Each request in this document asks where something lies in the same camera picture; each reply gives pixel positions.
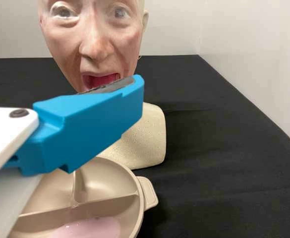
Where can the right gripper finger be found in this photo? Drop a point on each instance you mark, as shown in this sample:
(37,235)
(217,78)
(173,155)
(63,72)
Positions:
(90,124)

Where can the beige divided bowl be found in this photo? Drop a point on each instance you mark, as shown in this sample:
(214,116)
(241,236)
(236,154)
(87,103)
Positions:
(105,188)

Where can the dummy head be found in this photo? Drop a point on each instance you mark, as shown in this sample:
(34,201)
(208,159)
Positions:
(95,37)

